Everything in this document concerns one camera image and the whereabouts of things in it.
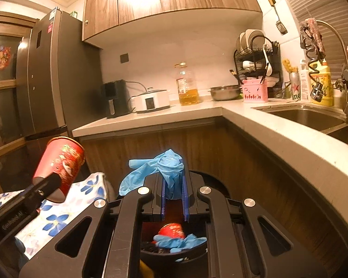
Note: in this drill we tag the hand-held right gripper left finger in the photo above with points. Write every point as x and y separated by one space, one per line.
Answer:
162 198

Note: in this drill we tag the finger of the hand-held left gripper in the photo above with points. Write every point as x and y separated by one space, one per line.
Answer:
48 181
14 221

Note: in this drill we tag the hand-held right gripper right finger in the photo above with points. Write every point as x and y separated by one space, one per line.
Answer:
186 198

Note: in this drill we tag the red paper cup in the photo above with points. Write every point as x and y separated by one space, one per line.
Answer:
62 159
171 229

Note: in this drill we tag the blue rubber glove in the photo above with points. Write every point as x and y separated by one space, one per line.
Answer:
185 241
169 170

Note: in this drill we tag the black trash bin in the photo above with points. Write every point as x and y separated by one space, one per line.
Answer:
217 184

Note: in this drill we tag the floral tablecloth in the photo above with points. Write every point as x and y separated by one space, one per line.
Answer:
84 191

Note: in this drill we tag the yellow object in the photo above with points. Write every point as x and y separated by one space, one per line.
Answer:
146 270

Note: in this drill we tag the white slow cooker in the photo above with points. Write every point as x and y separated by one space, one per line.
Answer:
150 102

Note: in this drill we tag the grey refrigerator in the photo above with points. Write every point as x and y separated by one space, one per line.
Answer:
55 78

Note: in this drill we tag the cooking oil bottle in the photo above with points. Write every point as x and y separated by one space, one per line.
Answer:
188 92

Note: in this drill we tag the black air fryer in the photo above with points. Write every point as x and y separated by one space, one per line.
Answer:
114 98

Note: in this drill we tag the wooden glass-panel door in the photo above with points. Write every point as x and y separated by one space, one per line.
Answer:
0 84

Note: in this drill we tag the wooden kitchen counter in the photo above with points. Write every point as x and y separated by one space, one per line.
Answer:
278 139

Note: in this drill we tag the stainless steel bowl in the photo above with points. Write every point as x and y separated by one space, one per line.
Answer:
224 92

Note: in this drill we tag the pink plastic basket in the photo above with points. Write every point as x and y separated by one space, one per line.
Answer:
254 94

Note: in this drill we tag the round red door decoration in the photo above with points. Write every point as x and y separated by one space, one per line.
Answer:
1 58

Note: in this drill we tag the stainless steel sink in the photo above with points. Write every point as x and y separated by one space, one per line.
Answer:
307 117

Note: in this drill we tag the white bowl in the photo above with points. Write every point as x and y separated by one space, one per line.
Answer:
248 64

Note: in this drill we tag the silver beer can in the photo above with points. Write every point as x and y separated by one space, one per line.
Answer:
295 88

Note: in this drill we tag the black dish rack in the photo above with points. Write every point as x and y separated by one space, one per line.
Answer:
277 72

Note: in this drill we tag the white ladle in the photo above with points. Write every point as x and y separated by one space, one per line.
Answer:
267 60

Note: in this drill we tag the white plastic bottle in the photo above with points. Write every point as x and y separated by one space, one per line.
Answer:
304 84

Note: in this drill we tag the white plate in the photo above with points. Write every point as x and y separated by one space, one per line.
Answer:
253 36
242 42

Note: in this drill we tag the yellow scrub brush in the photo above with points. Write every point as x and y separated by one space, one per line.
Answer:
289 66

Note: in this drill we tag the yellow detergent bottle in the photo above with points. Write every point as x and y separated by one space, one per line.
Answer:
324 87

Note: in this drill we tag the hanging metal spatula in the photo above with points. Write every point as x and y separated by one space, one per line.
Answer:
281 27

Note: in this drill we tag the curved steel faucet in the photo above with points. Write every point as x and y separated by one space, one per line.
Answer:
338 39

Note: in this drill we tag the grey ribbed window blind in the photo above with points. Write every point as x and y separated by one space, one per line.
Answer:
336 8

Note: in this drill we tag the dark wall socket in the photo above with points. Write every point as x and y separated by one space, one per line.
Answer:
124 58

